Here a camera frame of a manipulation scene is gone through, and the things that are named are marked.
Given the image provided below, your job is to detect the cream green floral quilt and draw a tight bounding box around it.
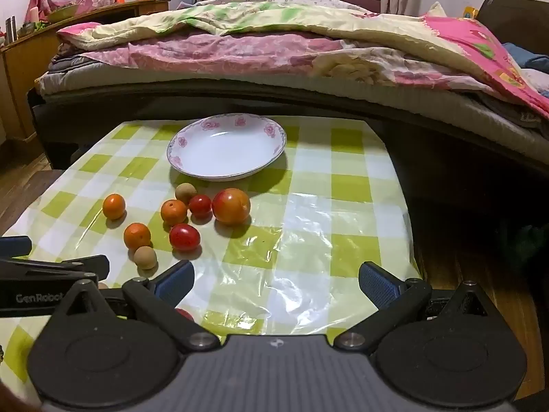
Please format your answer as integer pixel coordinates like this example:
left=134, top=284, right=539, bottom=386
left=92, top=0, right=519, bottom=95

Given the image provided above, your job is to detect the brown longan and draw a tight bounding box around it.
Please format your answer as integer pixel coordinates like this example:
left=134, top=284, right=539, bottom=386
left=175, top=183, right=198, bottom=204
left=133, top=246, right=157, bottom=270

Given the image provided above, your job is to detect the white floral rimmed plate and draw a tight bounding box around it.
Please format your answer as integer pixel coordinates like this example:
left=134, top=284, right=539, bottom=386
left=166, top=113, right=287, bottom=182

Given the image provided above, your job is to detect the wooden cabinet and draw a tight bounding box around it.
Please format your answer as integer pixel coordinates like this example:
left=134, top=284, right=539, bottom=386
left=0, top=0, right=172, bottom=141

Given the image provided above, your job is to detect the dark headboard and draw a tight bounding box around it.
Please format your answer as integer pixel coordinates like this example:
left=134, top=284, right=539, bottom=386
left=476, top=0, right=549, bottom=58

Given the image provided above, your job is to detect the green bowl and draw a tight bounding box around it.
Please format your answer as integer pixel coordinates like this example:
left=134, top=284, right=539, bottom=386
left=46, top=3, right=81, bottom=23

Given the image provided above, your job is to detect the bright pink printed blanket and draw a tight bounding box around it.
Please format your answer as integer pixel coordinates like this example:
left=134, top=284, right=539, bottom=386
left=422, top=14, right=549, bottom=116

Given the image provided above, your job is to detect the grey mattress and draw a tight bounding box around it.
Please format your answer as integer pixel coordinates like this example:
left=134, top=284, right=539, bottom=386
left=34, top=62, right=549, bottom=159

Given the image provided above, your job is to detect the blue folded clothing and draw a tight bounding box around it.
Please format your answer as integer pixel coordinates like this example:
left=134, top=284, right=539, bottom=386
left=502, top=42, right=549, bottom=71

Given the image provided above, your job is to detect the orange tomato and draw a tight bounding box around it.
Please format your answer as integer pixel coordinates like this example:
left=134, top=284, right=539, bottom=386
left=161, top=199, right=188, bottom=226
left=102, top=193, right=127, bottom=220

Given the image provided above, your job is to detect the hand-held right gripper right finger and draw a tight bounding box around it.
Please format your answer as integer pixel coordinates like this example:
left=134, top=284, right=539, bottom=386
left=334, top=261, right=501, bottom=350

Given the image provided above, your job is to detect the oblong red cherry tomato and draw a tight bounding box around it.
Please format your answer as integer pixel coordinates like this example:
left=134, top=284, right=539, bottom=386
left=169, top=223, right=201, bottom=252

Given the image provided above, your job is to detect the small round red tomato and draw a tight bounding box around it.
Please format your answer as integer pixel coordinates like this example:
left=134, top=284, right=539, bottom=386
left=189, top=194, right=213, bottom=218

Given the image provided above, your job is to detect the dark bed frame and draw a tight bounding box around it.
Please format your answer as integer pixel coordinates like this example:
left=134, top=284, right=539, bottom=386
left=28, top=75, right=549, bottom=172

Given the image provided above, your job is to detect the small orange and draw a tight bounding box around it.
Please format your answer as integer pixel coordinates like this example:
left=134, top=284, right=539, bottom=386
left=124, top=222, right=152, bottom=250

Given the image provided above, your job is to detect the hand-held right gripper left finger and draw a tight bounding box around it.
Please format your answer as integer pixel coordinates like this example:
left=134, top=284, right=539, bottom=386
left=52, top=260, right=221, bottom=351

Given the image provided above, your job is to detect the large red tomato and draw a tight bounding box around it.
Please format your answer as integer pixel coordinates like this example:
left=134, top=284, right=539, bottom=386
left=211, top=187, right=252, bottom=226

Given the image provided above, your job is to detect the green checkered tablecloth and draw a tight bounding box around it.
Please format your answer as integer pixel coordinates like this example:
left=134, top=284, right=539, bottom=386
left=0, top=118, right=423, bottom=406

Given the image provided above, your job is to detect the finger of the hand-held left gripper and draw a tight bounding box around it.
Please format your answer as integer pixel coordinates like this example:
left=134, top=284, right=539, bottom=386
left=0, top=236, right=33, bottom=259
left=0, top=254, right=110, bottom=283

